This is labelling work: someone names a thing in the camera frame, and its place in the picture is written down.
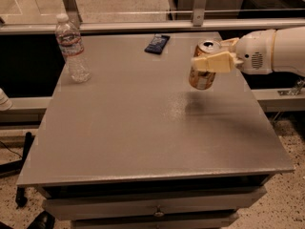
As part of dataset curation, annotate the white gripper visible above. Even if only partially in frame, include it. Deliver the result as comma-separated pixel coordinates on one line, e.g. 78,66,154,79
192,30,276,74

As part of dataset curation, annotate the white object at left edge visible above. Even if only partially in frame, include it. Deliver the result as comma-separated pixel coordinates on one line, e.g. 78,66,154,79
0,88,12,111

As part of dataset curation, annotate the dark blue snack packet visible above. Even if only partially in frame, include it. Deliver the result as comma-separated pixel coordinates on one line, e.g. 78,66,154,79
144,34,170,54

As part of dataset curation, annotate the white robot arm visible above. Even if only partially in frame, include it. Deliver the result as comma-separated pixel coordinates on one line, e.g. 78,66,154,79
192,27,305,76

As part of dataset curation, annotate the metal railing frame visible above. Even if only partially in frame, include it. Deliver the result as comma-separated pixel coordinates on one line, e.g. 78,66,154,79
0,0,305,33

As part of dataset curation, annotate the black chair base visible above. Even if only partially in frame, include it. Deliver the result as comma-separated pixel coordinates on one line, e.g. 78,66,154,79
0,132,34,208

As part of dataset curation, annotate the black shoe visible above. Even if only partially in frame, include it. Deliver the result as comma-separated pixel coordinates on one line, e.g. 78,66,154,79
27,211,55,229

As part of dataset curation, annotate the grey drawer cabinet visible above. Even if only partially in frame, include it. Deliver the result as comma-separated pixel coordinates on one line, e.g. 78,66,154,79
34,174,275,229

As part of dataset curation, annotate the orange soda can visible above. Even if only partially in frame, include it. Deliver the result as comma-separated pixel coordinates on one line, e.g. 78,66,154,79
189,39,221,90

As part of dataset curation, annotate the clear plastic water bottle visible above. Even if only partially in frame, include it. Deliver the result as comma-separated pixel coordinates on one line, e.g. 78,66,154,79
55,13,92,83

